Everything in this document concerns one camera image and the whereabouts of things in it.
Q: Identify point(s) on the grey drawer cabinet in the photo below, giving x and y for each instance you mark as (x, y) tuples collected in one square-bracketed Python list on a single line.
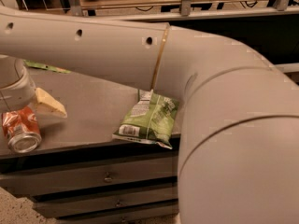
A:
[(80, 174)]

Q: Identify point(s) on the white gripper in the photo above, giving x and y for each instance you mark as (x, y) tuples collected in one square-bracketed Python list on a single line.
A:
[(18, 94)]

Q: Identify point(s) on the green jalapeno chip bag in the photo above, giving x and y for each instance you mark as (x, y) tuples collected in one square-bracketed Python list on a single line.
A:
[(150, 121)]

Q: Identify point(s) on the red coke can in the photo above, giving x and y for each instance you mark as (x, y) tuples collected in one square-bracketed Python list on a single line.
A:
[(21, 130)]

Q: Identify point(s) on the metal railing frame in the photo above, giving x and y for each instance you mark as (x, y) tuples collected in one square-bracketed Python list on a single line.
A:
[(187, 3)]

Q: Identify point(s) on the green apple chip bag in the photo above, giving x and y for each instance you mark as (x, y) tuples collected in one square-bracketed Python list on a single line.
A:
[(46, 67)]

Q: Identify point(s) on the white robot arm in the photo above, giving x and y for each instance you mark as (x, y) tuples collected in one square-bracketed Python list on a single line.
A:
[(239, 148)]

